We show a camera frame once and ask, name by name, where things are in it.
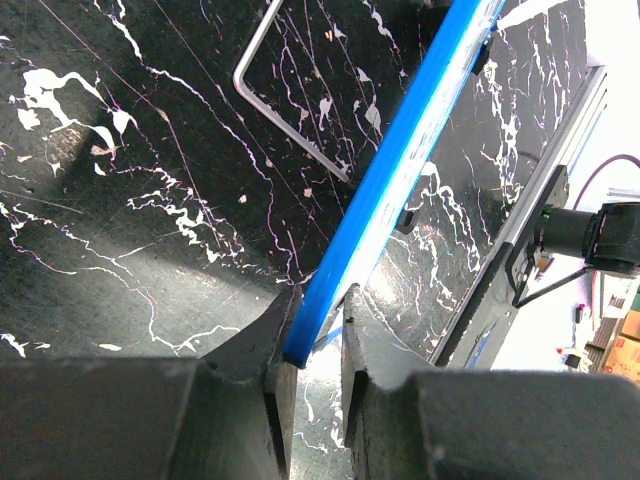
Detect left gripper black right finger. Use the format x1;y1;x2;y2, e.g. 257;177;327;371
341;286;639;479

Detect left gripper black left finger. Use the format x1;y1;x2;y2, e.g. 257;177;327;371
1;287;302;479

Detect blue-framed whiteboard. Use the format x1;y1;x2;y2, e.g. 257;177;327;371
283;0;509;370

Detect white marker with blue cap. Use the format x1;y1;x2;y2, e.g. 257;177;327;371
493;0;565;31

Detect aluminium frame rail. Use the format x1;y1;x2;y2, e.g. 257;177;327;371
430;66;608;369

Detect metal wire board stand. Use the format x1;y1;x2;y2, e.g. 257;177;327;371
232;0;351;184

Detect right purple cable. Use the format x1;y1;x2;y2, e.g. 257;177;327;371
572;154;640;211

